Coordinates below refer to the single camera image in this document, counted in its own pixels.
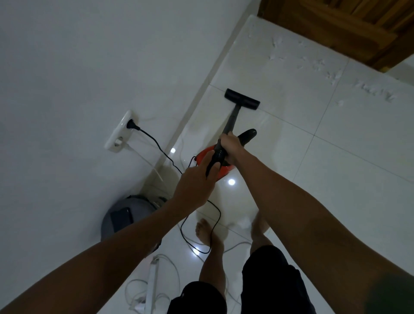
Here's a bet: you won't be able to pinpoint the person's right forearm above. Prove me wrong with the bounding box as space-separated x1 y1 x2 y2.
232 152 414 314

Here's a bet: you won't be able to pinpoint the person's right leg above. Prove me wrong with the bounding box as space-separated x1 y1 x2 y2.
251 212 274 256

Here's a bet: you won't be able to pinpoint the black power cord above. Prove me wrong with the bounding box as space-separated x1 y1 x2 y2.
126 119 223 255

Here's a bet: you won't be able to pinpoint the white power strip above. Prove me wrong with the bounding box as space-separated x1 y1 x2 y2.
144 257 161 314

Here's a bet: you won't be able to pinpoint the person's left hand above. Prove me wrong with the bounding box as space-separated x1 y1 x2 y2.
173 150 221 213

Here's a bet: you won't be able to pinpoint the white wall socket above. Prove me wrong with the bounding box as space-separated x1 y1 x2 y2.
104 110 138 153

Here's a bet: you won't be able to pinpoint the person's left leg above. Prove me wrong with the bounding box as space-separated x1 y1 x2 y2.
195 218 227 300

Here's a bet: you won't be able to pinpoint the black shorts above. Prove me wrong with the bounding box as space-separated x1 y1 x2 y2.
166 245 317 314

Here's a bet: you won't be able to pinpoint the grey round appliance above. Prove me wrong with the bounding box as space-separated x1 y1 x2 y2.
100 195 167 254

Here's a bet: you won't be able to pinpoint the thin white coiled cable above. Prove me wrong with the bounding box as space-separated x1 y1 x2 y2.
124 254 181 313

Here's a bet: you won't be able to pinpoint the brown wooden door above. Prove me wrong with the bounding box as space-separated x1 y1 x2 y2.
257 0 414 72

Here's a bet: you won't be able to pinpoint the white plug cable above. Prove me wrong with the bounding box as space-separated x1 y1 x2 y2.
115 137 164 182

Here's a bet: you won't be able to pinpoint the red and black vacuum cleaner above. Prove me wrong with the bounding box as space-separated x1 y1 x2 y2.
194 88 261 182

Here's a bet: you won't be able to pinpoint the scattered white paper scraps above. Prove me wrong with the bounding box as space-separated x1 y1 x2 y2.
268 35 398 107

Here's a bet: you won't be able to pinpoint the person's left forearm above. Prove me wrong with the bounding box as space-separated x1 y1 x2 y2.
0 199 194 314

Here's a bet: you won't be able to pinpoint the person's leg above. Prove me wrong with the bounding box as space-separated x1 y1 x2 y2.
195 218 227 300
251 212 274 256

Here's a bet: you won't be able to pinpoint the person's right hand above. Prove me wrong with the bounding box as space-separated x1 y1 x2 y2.
219 131 250 167

